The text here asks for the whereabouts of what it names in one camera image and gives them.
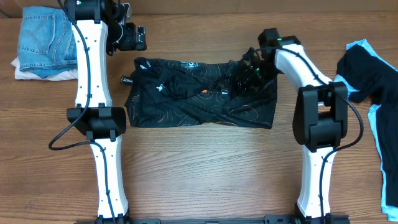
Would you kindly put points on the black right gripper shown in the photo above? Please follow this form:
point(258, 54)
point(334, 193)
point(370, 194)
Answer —
point(242, 79)

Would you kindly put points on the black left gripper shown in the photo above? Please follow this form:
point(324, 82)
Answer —
point(131, 43)

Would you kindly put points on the black printed cycling jersey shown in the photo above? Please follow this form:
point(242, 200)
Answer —
point(171, 93)

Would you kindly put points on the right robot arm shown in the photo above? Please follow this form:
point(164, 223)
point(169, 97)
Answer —
point(320, 116)

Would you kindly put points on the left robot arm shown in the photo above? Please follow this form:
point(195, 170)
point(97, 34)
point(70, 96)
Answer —
point(100, 28)

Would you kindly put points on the folded white cloth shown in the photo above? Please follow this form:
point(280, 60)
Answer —
point(39, 74)

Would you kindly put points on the folded blue jeans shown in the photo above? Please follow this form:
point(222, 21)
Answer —
point(46, 40)

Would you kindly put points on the black and light-blue garment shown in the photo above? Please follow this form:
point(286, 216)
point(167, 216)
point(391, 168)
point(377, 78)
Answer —
point(367, 75)

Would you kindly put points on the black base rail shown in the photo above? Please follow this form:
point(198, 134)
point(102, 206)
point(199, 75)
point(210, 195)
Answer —
point(268, 219)

